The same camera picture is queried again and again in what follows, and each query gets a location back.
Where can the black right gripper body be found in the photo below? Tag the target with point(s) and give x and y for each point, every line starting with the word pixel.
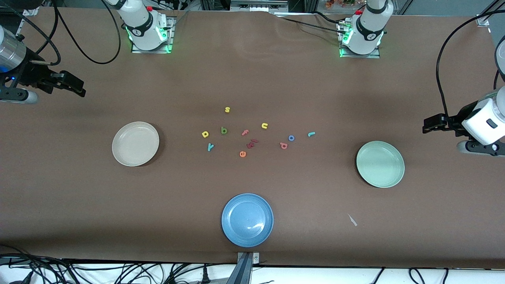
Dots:
pixel 32 73

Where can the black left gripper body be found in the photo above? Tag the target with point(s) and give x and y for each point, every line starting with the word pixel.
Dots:
pixel 452 121

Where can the teal foam letter y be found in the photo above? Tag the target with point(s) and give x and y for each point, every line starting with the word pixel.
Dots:
pixel 210 148

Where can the pale green round plate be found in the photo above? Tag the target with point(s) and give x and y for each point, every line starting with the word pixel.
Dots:
pixel 380 164

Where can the beige brown round plate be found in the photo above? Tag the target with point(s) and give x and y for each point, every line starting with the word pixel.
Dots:
pixel 135 144

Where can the white tape scrap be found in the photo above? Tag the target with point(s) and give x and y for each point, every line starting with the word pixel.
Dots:
pixel 352 220

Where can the orange artificial flowers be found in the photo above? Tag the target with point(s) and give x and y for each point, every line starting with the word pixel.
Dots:
pixel 339 3

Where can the brown table cover sheet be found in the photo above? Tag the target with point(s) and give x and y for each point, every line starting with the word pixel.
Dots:
pixel 276 79

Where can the blue round plate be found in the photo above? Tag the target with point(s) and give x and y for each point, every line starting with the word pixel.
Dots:
pixel 247 220

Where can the black power plug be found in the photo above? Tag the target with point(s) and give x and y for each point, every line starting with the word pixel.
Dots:
pixel 205 276

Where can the silver corner bracket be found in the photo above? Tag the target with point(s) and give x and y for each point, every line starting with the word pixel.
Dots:
pixel 30 11
pixel 483 20

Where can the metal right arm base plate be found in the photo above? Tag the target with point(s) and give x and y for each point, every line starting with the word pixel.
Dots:
pixel 152 51

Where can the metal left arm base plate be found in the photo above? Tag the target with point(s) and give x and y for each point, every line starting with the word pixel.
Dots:
pixel 361 56

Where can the silver metal frame device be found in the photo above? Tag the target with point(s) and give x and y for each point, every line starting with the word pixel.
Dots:
pixel 258 4

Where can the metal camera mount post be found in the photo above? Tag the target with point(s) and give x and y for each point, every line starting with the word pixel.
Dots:
pixel 246 268

